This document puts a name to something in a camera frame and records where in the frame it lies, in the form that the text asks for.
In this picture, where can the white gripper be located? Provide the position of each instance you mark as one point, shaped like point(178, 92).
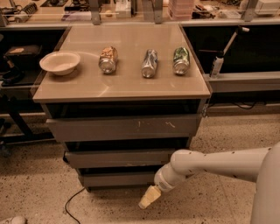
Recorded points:
point(161, 179)

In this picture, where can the grey drawer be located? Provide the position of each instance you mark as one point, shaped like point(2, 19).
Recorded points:
point(142, 178)
point(123, 127)
point(118, 158)

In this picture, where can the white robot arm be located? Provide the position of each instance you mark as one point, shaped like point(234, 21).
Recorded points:
point(261, 166)

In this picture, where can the grey drawer cabinet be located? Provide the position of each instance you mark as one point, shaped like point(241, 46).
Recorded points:
point(88, 92)

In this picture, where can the silver blue can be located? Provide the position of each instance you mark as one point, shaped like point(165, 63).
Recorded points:
point(150, 63)

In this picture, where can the white object at floor corner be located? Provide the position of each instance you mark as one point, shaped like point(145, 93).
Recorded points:
point(14, 220)

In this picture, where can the green can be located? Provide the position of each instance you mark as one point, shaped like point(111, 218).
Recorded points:
point(181, 61)

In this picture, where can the white bottle with rod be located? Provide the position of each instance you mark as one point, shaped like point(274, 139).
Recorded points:
point(219, 59)

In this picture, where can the brown patterned can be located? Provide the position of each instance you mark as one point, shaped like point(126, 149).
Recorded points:
point(108, 59)

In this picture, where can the white bowl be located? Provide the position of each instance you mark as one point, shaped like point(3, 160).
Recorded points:
point(60, 63)

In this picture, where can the pink stacked trays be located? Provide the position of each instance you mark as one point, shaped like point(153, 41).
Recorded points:
point(180, 9)

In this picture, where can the white box on shelf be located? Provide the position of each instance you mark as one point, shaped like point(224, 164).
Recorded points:
point(123, 8)

